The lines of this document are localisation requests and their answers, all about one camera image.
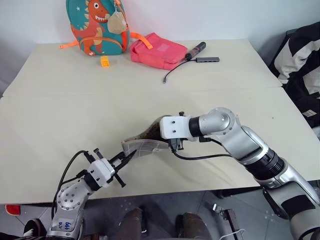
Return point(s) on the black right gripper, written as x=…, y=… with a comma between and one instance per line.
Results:
x=178, y=144

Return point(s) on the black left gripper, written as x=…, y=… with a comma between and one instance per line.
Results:
x=117, y=170

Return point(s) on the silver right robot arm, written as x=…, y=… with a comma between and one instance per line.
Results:
x=250, y=147

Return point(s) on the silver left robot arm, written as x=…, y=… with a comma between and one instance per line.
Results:
x=67, y=200

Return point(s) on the dark rounded shape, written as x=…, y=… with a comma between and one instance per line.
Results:
x=193, y=226
x=132, y=222

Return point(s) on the pink fabric bag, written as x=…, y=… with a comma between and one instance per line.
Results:
x=157, y=52

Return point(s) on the black and red cylinder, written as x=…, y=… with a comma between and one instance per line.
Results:
x=196, y=50

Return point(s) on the small yellow toy block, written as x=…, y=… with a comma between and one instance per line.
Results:
x=105, y=62

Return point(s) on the black and white shoe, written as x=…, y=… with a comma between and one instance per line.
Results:
x=33, y=227

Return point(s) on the red object under table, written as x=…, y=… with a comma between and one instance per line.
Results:
x=13, y=209

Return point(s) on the teal dinosaur backpack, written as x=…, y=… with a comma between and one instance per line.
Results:
x=100, y=27

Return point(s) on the beige plush charm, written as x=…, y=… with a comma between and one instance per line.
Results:
x=116, y=23

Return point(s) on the black and white jacket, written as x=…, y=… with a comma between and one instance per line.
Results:
x=300, y=70

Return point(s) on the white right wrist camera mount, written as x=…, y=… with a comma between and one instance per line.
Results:
x=173, y=127

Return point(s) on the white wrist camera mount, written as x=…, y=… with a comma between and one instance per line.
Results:
x=101, y=171
x=173, y=127

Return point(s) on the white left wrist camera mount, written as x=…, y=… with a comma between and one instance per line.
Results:
x=101, y=171

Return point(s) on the dark metal frame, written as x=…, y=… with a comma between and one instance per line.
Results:
x=228, y=217

